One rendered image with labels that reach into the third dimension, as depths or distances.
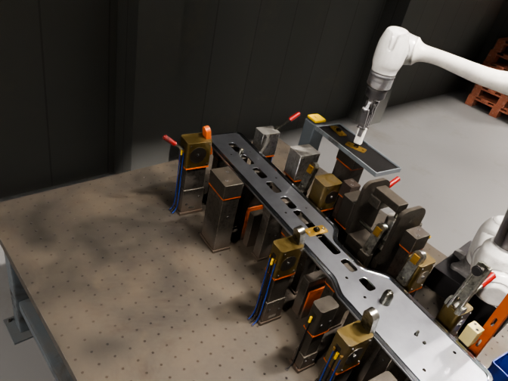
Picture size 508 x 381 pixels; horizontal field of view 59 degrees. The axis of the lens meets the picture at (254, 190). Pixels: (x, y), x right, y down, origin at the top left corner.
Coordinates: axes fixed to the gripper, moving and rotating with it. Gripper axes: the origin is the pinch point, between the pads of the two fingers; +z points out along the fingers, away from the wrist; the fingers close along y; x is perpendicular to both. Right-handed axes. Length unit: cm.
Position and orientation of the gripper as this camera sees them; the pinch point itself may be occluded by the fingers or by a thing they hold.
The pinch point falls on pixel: (360, 135)
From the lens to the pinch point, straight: 182.6
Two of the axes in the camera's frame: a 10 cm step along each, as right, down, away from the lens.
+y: -5.4, 3.9, -7.5
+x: 8.2, 4.4, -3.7
